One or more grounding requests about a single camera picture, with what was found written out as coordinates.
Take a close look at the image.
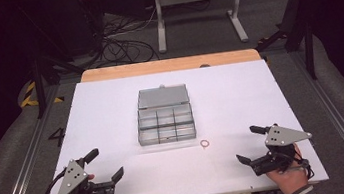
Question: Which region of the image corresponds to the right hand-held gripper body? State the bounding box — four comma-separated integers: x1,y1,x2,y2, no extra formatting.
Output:
245,119,318,178

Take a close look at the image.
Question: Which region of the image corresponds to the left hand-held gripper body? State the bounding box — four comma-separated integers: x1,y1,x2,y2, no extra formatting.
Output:
52,153,117,194

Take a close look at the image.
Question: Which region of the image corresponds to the clear plastic compartment box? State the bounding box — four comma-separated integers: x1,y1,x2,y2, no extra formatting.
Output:
131,80,199,148

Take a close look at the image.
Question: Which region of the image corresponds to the person's right hand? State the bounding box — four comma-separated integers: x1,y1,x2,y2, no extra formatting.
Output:
261,142,312,194

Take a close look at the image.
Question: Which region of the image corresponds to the white table board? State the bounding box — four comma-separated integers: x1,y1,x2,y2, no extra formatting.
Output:
30,51,331,194

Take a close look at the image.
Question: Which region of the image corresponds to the black tripod stand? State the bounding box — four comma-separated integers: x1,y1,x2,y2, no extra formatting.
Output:
16,0,93,121
248,0,323,88

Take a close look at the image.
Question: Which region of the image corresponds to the yellow black hazard tape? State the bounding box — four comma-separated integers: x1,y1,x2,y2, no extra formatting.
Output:
17,77,66,109

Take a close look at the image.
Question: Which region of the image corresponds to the wooden table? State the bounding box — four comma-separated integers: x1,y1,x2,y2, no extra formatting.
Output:
79,46,263,85

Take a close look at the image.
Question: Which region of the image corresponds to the metal floor rail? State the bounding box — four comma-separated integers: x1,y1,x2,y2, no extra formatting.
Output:
289,45,344,194
0,85,75,194

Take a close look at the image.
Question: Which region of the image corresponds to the tangle of black floor cables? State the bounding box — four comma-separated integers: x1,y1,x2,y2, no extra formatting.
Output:
83,7,161,70

